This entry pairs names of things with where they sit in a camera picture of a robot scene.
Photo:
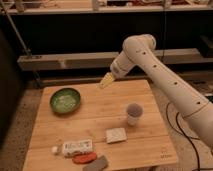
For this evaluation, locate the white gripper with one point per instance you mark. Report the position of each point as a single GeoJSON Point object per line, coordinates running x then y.
{"type": "Point", "coordinates": [119, 68]}

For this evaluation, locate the white paper cup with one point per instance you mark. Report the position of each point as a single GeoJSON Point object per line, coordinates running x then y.
{"type": "Point", "coordinates": [134, 112]}

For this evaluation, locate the orange carrot toy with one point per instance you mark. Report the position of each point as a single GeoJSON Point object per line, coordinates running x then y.
{"type": "Point", "coordinates": [85, 158]}

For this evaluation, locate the white labelled bottle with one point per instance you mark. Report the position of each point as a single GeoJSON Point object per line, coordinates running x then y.
{"type": "Point", "coordinates": [72, 148]}

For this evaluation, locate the green ceramic bowl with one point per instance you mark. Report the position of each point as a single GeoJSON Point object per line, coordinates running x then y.
{"type": "Point", "coordinates": [65, 100]}

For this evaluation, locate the grey stone block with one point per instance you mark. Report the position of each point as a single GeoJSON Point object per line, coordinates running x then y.
{"type": "Point", "coordinates": [97, 165]}

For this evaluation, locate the wooden shelf rack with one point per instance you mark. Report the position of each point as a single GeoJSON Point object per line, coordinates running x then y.
{"type": "Point", "coordinates": [61, 33]}

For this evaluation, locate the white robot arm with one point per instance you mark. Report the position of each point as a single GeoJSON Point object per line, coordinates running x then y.
{"type": "Point", "coordinates": [194, 107]}

